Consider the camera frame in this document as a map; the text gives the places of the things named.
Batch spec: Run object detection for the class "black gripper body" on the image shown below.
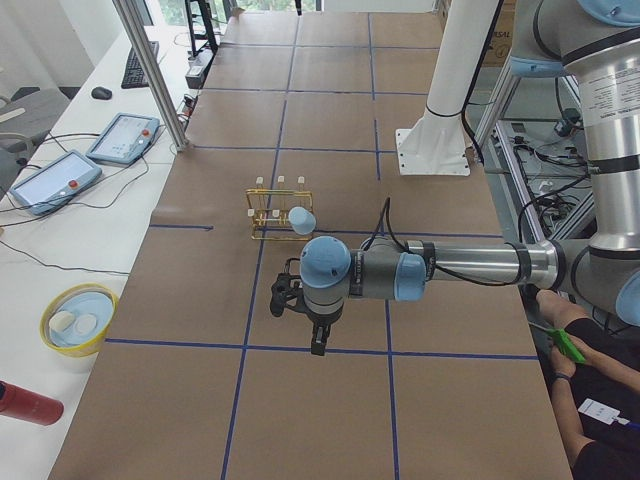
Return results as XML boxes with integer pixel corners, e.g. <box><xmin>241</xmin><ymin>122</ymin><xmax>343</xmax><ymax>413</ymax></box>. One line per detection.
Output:
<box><xmin>306</xmin><ymin>309</ymin><xmax>342</xmax><ymax>328</ymax></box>

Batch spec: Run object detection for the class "light blue plastic cup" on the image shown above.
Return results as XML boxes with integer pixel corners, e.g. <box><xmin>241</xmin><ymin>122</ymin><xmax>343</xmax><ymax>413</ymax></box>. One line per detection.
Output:
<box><xmin>288</xmin><ymin>206</ymin><xmax>316</xmax><ymax>236</ymax></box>

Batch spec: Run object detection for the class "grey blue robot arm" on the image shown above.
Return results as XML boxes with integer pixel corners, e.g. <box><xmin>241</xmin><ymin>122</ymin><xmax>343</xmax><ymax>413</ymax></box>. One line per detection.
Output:
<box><xmin>296</xmin><ymin>1</ymin><xmax>639</xmax><ymax>355</ymax></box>

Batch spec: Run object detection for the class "yellow bowl with blue plate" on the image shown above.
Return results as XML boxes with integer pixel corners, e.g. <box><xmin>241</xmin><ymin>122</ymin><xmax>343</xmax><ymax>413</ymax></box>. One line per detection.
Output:
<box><xmin>39</xmin><ymin>283</ymin><xmax>119</xmax><ymax>358</ymax></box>

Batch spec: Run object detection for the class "far blue teach pendant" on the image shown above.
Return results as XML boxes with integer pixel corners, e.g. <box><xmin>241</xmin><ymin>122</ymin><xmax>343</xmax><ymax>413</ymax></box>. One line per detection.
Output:
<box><xmin>86</xmin><ymin>113</ymin><xmax>160</xmax><ymax>166</ymax></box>

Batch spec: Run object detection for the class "blue teach pendant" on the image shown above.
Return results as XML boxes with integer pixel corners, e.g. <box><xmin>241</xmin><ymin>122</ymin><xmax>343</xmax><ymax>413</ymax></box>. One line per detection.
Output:
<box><xmin>9</xmin><ymin>150</ymin><xmax>102</xmax><ymax>215</ymax></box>
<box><xmin>86</xmin><ymin>113</ymin><xmax>160</xmax><ymax>166</ymax></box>

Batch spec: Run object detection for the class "seated person in black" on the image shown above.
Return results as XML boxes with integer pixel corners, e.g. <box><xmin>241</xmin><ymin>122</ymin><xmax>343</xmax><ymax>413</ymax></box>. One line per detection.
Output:
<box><xmin>536</xmin><ymin>290</ymin><xmax>639</xmax><ymax>479</ymax></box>

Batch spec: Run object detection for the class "near blue teach pendant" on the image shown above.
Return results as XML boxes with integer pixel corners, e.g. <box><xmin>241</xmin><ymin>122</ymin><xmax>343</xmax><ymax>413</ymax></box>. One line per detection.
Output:
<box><xmin>9</xmin><ymin>150</ymin><xmax>102</xmax><ymax>215</ymax></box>

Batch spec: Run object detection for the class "black keyboard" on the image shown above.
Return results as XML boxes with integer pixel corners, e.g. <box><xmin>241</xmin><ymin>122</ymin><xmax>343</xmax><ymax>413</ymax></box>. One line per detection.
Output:
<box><xmin>121</xmin><ymin>48</ymin><xmax>149</xmax><ymax>89</ymax></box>

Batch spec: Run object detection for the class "cardboard box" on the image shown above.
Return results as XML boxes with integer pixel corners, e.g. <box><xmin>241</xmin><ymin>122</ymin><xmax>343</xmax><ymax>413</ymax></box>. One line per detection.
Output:
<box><xmin>433</xmin><ymin>0</ymin><xmax>516</xmax><ymax>67</ymax></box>

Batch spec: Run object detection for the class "red bottle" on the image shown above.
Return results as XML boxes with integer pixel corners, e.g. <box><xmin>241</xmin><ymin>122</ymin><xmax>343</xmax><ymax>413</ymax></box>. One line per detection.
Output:
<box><xmin>1</xmin><ymin>381</ymin><xmax>64</xmax><ymax>426</ymax></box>

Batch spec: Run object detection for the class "black computer mouse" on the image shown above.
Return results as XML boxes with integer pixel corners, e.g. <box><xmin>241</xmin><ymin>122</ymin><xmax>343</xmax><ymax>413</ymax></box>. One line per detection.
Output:
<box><xmin>91</xmin><ymin>86</ymin><xmax>113</xmax><ymax>101</ymax></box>

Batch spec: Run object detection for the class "grey office chair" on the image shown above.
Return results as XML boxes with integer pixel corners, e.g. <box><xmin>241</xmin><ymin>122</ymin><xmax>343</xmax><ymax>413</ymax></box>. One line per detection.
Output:
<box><xmin>1</xmin><ymin>89</ymin><xmax>70</xmax><ymax>182</ymax></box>

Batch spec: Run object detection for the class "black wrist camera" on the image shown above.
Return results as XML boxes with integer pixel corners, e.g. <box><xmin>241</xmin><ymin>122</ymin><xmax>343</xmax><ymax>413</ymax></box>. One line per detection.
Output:
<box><xmin>269</xmin><ymin>258</ymin><xmax>307</xmax><ymax>317</ymax></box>

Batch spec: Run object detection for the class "gold wire cup holder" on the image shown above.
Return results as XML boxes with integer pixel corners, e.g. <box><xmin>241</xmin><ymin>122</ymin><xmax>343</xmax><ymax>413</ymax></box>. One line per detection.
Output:
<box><xmin>246</xmin><ymin>175</ymin><xmax>315</xmax><ymax>241</ymax></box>

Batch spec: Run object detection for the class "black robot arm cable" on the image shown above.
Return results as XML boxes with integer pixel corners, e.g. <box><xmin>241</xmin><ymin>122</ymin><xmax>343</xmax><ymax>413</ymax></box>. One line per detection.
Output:
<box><xmin>360</xmin><ymin>197</ymin><xmax>521</xmax><ymax>287</ymax></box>

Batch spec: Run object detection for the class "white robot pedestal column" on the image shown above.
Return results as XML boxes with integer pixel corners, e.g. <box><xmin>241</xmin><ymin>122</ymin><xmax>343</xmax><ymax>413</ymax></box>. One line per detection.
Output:
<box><xmin>396</xmin><ymin>0</ymin><xmax>502</xmax><ymax>176</ymax></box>

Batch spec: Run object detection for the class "aluminium frame post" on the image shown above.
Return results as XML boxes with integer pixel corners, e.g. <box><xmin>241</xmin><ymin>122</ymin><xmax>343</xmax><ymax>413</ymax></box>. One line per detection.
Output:
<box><xmin>112</xmin><ymin>0</ymin><xmax>189</xmax><ymax>152</ymax></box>

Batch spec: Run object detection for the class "green handled tool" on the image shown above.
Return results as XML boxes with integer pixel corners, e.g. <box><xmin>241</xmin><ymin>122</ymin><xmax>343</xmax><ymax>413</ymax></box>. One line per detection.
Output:
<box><xmin>529</xmin><ymin>322</ymin><xmax>586</xmax><ymax>364</ymax></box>

